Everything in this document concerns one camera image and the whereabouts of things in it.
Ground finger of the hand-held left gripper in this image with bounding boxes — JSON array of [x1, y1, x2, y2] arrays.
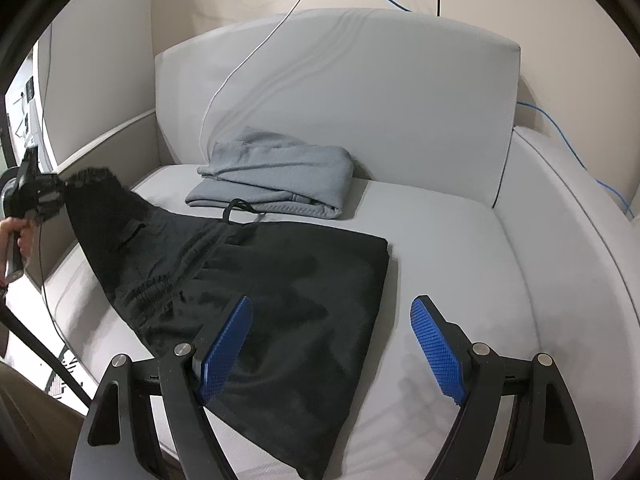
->
[[34, 172, 67, 195], [31, 193, 65, 224]]

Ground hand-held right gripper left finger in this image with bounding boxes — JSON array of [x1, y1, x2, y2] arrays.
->
[[70, 295, 254, 480]]

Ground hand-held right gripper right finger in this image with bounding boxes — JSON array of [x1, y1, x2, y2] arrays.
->
[[410, 295, 597, 480]]

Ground black pants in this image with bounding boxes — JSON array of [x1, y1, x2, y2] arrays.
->
[[64, 166, 391, 480]]

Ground grey folded pants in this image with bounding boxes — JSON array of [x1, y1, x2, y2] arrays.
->
[[185, 126, 355, 221]]

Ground person's left hand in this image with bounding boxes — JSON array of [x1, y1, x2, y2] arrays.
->
[[0, 216, 37, 267]]

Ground light grey armchair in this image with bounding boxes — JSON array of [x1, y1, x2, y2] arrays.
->
[[25, 7, 640, 480]]

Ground black white patterned mat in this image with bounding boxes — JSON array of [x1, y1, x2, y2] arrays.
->
[[45, 345, 84, 401]]

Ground person's khaki trouser leg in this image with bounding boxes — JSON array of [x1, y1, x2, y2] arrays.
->
[[0, 360, 87, 480]]

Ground thin black cable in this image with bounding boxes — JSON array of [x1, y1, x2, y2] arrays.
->
[[41, 24, 66, 351]]

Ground thick black cable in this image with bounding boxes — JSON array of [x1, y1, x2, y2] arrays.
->
[[0, 304, 95, 408]]

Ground blue cable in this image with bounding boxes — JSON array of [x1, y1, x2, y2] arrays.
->
[[205, 0, 633, 217]]

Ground white cable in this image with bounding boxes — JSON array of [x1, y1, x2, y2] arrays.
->
[[198, 0, 333, 163]]

